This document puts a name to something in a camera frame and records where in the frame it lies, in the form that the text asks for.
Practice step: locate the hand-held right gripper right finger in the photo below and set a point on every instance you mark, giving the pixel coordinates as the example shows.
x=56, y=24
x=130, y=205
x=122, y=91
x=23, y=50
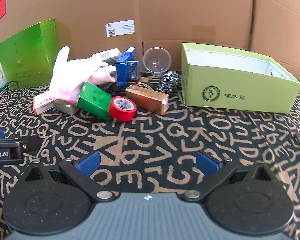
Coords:
x=207, y=163

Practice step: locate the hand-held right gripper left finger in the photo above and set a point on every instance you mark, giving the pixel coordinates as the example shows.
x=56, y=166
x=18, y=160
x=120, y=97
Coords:
x=88, y=162

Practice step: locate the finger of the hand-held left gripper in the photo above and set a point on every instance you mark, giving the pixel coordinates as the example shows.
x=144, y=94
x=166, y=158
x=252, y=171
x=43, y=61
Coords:
x=33, y=143

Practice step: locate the orange and white box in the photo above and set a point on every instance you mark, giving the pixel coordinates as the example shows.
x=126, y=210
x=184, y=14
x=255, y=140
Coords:
x=42, y=105

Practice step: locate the olive box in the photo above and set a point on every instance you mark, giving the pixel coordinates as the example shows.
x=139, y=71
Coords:
x=66, y=107

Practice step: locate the small green box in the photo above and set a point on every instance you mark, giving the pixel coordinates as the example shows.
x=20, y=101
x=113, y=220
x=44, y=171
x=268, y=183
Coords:
x=95, y=101

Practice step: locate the red tape roll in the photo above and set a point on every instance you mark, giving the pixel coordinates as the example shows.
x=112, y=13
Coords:
x=121, y=108

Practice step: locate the white glove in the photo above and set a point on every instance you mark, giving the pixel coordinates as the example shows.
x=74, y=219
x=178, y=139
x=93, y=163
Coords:
x=65, y=80

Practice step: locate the light green box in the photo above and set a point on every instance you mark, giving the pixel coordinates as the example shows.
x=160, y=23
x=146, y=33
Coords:
x=240, y=90

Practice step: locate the gold box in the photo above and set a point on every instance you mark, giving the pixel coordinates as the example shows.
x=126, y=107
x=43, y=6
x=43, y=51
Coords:
x=147, y=98

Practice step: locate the steel wool scrubber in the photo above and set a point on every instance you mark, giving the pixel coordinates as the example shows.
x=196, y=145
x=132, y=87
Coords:
x=169, y=82

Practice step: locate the blue box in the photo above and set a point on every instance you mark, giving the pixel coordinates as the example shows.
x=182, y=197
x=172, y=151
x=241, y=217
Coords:
x=121, y=73

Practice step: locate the pale yellow box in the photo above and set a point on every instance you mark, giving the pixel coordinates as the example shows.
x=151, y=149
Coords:
x=107, y=55

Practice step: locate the black patterned cloth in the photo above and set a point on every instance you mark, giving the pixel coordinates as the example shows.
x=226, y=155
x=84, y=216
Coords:
x=165, y=135

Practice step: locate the tall green box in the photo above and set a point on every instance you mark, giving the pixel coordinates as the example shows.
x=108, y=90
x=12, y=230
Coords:
x=27, y=52

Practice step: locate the clear plastic cup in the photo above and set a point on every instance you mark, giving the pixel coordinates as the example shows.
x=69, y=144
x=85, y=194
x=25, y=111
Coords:
x=156, y=61

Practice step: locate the large cardboard box white label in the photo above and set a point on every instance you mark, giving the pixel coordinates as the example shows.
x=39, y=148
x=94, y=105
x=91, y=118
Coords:
x=90, y=12

